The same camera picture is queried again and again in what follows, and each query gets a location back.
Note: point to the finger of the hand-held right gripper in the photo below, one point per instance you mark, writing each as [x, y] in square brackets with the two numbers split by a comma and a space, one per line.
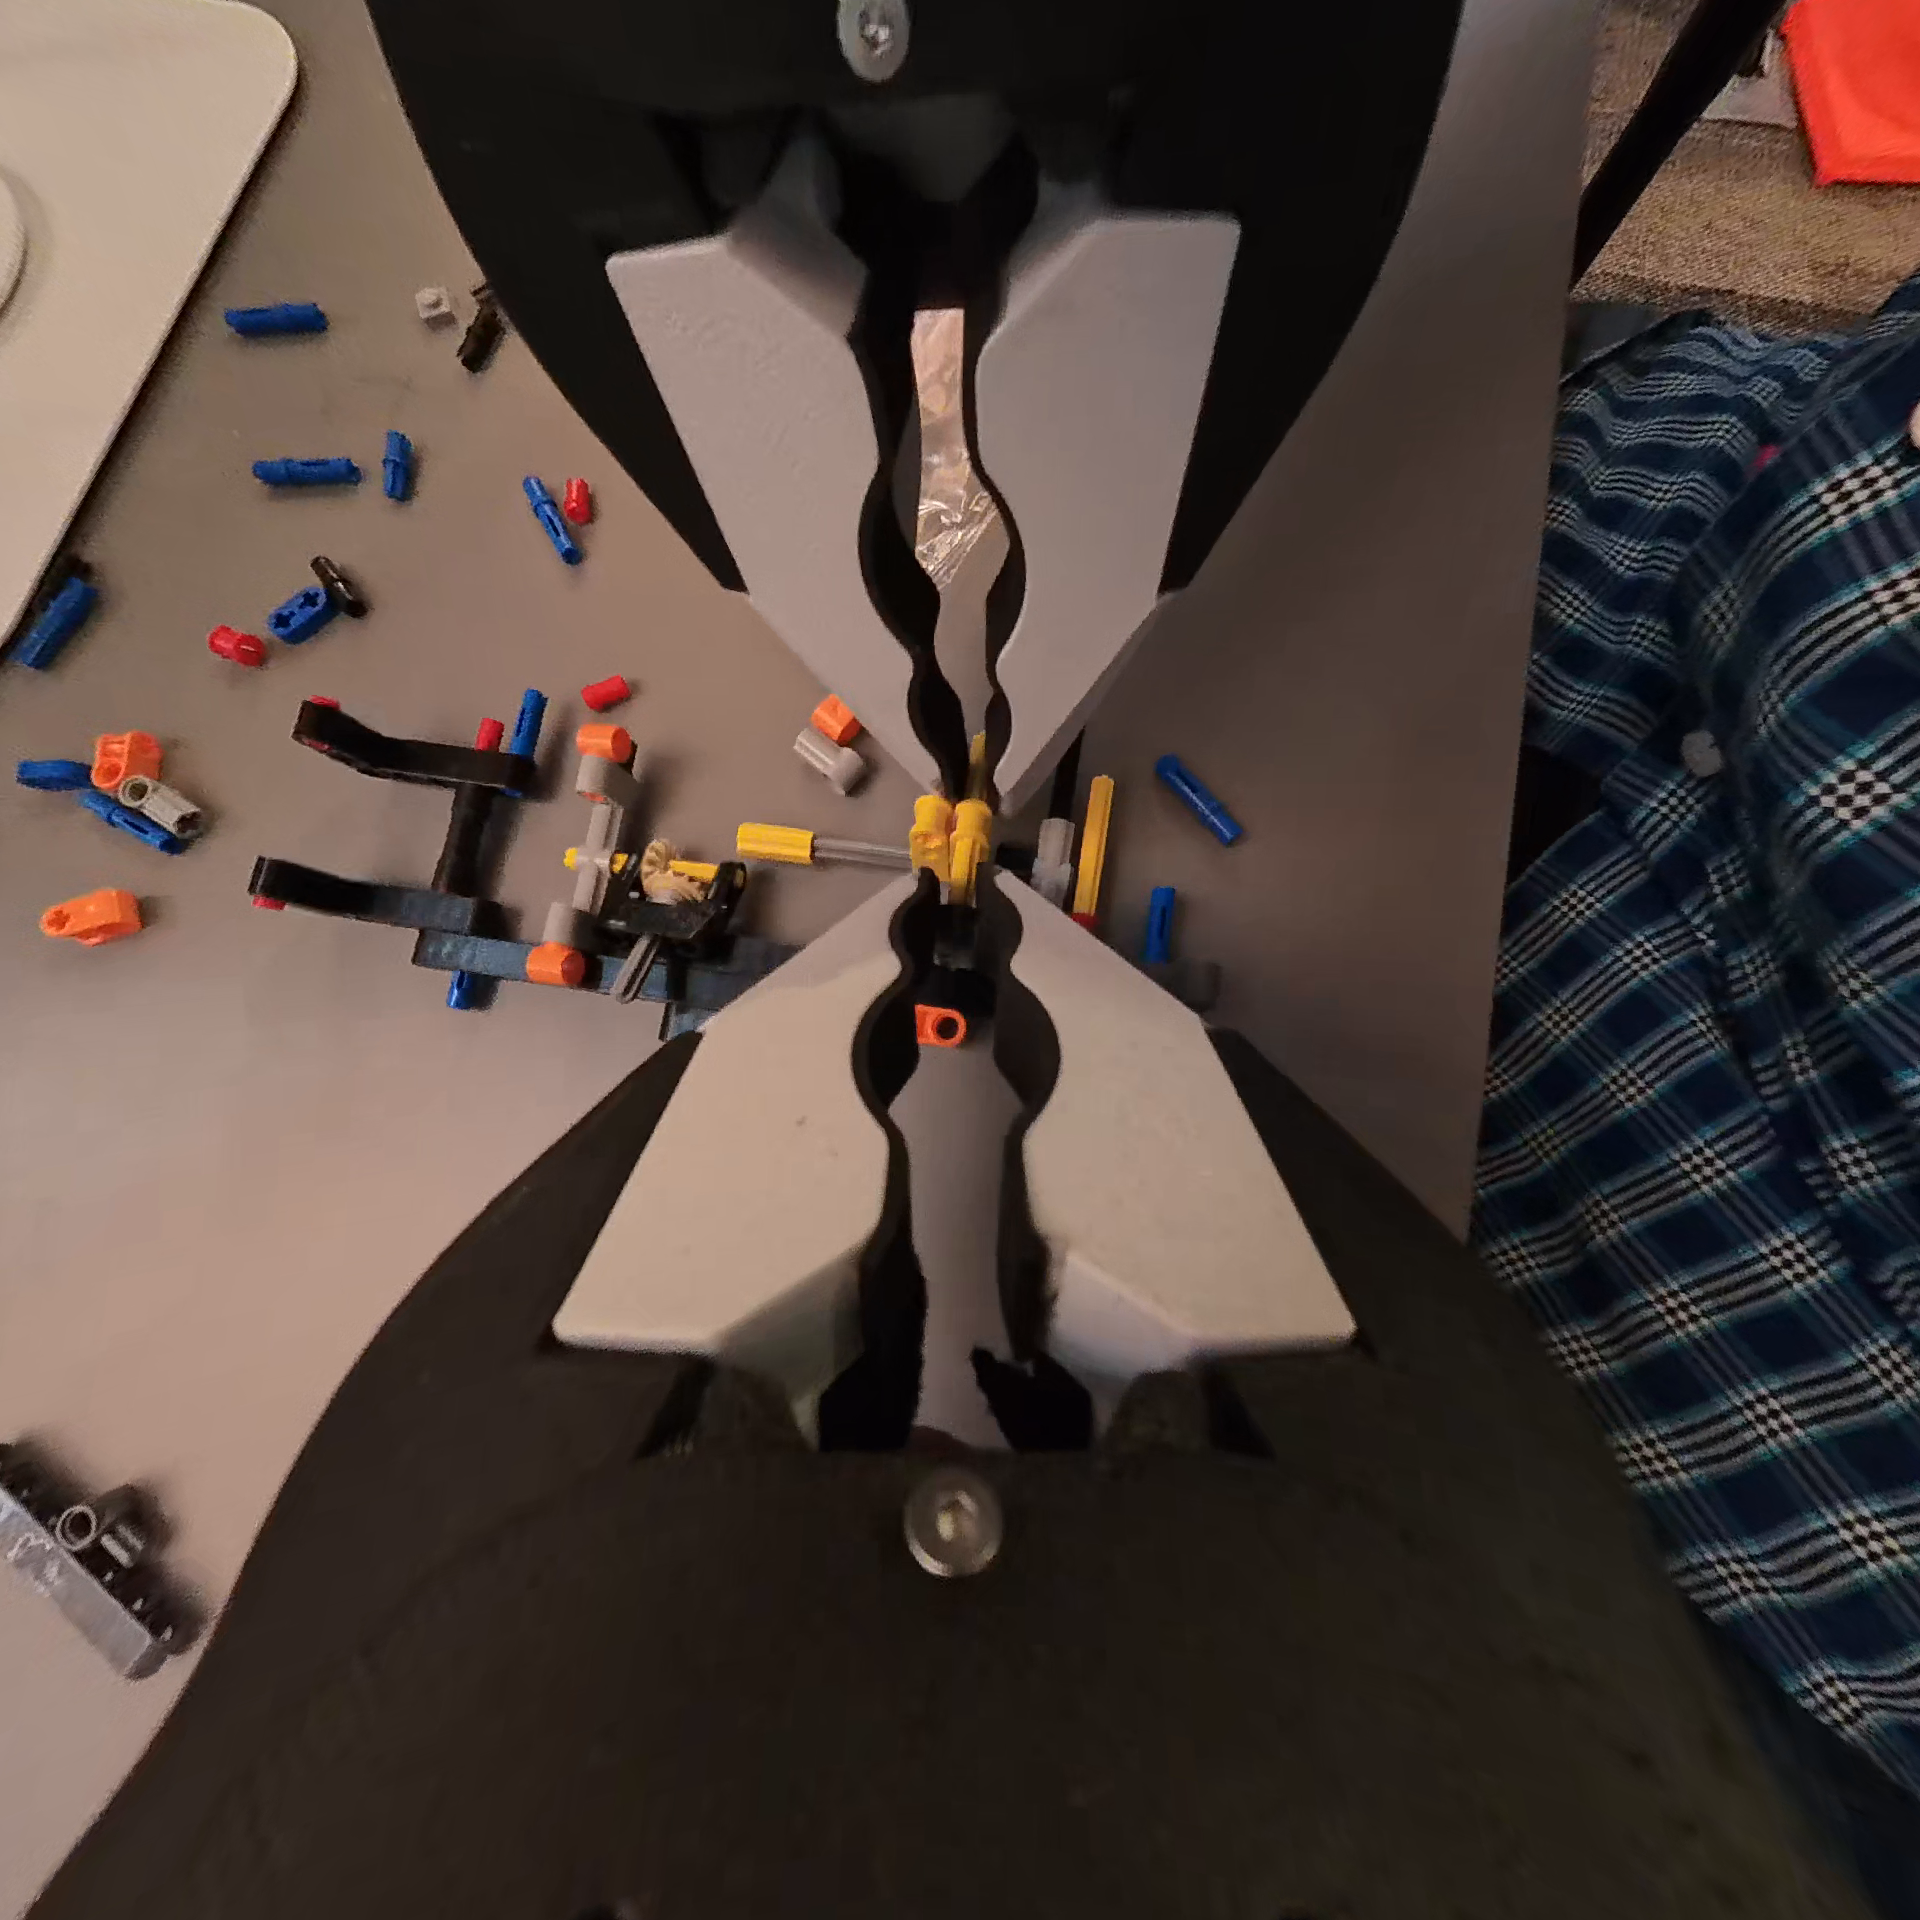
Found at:
[751, 391]
[1127, 391]

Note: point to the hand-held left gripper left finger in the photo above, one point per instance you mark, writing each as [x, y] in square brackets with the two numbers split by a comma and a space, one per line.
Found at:
[719, 1199]

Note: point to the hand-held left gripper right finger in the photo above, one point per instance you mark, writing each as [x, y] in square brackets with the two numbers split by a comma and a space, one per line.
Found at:
[1171, 1199]

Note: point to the yellow lego connector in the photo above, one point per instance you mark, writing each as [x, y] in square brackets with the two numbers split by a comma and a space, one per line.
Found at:
[953, 838]

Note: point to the black and blue lego model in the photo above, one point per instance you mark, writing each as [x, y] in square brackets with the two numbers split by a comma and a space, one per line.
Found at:
[478, 819]

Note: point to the orange lego connector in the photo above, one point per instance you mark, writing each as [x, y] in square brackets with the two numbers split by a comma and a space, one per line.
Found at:
[126, 757]
[93, 914]
[836, 719]

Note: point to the light grey lego connector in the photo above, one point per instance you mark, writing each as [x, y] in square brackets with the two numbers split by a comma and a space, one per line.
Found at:
[161, 801]
[831, 760]
[1057, 857]

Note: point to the short blue lego pin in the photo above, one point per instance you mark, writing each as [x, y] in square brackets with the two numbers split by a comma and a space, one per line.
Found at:
[396, 465]

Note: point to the yellow lego axle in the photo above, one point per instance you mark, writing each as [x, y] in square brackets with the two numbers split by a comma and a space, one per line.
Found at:
[1100, 838]

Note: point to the black lego axle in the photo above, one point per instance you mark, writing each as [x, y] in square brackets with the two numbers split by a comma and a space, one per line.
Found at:
[1067, 796]

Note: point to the blue lego connector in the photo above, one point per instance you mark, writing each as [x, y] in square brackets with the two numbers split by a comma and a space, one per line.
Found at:
[300, 613]
[53, 623]

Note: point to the light grey lego beam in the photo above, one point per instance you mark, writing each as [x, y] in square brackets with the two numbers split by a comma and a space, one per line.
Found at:
[75, 1605]

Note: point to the clear plastic bag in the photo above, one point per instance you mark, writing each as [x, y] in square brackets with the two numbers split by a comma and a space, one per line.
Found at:
[953, 448]

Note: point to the pale rounded board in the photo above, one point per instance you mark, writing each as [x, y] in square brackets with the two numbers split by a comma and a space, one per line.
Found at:
[134, 179]

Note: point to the blue plaid shirt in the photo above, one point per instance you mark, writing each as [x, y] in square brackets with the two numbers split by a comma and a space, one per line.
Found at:
[1696, 1051]

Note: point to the black metal bar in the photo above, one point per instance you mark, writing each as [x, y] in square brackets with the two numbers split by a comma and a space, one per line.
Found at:
[1680, 135]

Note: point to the orange plastic object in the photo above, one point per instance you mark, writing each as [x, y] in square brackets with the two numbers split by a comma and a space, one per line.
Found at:
[1859, 90]

